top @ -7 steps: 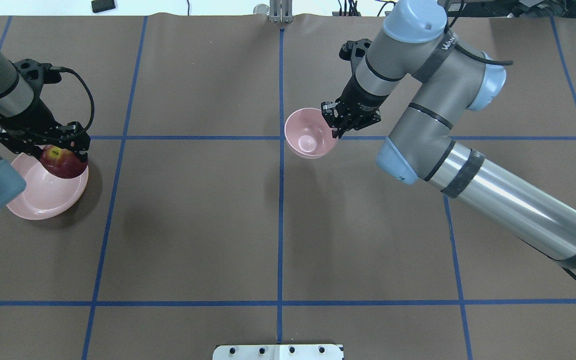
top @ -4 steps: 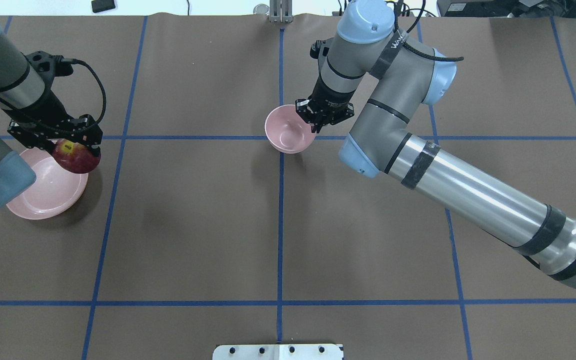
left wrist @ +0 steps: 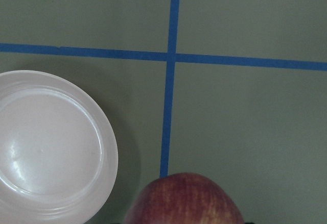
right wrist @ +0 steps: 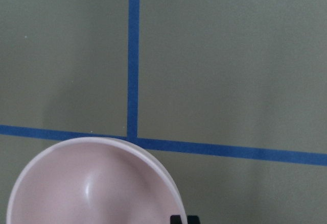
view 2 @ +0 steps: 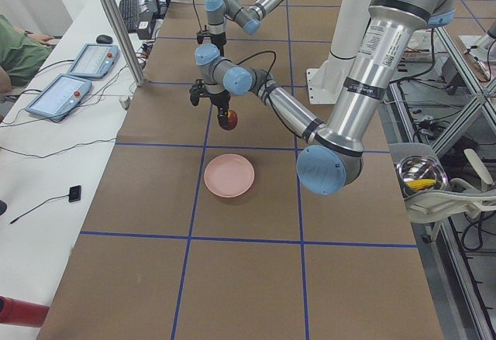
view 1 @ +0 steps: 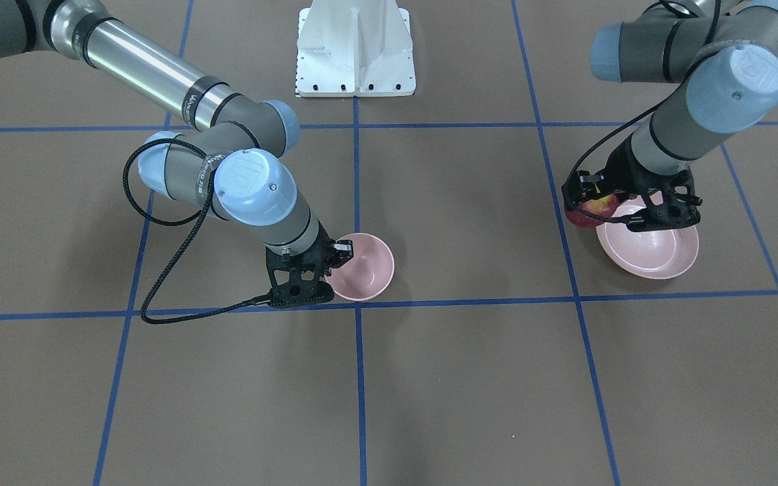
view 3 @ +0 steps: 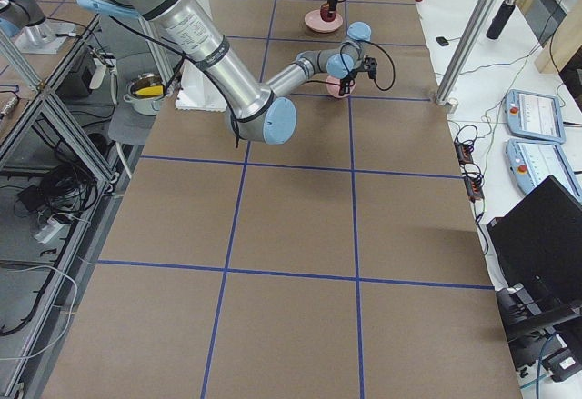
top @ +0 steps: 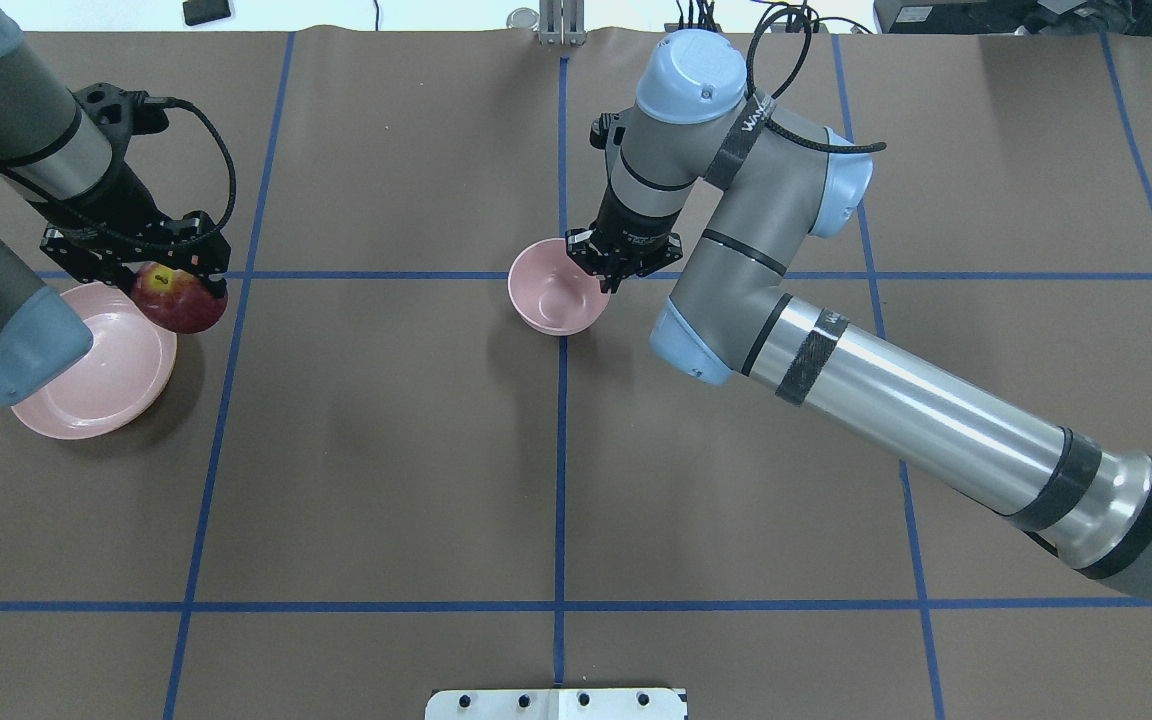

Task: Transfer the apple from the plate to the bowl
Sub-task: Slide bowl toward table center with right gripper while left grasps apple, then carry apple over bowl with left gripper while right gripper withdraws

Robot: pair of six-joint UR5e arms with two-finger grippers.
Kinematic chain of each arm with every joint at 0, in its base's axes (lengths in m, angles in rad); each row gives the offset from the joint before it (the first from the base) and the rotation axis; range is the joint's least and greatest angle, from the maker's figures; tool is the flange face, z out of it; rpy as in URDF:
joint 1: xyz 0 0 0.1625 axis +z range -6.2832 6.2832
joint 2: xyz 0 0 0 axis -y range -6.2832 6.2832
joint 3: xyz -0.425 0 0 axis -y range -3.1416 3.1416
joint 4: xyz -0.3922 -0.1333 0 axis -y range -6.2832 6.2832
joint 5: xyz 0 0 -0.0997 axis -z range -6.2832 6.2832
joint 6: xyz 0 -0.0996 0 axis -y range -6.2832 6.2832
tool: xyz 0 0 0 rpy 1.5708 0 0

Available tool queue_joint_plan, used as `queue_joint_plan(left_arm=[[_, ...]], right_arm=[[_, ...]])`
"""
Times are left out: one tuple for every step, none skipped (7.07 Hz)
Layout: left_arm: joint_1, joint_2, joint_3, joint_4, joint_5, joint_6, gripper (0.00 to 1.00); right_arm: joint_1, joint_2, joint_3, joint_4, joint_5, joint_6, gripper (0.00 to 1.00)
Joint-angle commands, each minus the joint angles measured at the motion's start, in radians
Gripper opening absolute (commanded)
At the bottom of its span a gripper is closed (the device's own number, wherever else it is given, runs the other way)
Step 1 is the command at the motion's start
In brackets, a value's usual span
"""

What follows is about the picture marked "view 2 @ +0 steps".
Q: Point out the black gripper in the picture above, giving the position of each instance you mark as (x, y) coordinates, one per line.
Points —
(218, 40)
(220, 101)

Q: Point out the red apple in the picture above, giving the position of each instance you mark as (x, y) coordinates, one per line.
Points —
(232, 120)

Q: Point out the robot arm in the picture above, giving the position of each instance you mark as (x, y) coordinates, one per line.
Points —
(333, 156)
(248, 19)

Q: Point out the pink plate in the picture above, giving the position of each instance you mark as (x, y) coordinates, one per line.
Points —
(229, 175)

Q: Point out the black keyboard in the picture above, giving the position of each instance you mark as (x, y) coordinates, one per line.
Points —
(129, 11)

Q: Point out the black computer mouse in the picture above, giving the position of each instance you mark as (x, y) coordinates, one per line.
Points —
(104, 39)

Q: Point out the upper blue teach pendant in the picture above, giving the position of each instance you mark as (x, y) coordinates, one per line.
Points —
(94, 61)

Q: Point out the blue teach pendant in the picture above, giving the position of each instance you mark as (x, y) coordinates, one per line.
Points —
(94, 61)
(60, 97)

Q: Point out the lower blue teach pendant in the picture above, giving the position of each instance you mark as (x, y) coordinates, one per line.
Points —
(60, 97)

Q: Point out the small black square pad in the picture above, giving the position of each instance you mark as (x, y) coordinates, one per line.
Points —
(74, 193)

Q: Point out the person in green shirt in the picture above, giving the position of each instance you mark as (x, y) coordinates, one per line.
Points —
(22, 55)

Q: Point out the steel pot with corn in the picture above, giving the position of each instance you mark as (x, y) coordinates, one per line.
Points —
(420, 173)

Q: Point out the white office chair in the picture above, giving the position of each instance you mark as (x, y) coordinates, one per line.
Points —
(432, 207)

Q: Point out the red fire extinguisher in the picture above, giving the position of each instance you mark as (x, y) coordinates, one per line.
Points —
(22, 313)

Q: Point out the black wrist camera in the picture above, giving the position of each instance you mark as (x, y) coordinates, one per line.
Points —
(203, 34)
(196, 92)

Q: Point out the aluminium frame post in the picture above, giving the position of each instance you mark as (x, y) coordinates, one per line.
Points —
(116, 22)

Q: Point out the aluminium frame rack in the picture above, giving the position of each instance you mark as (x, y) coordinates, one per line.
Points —
(446, 104)

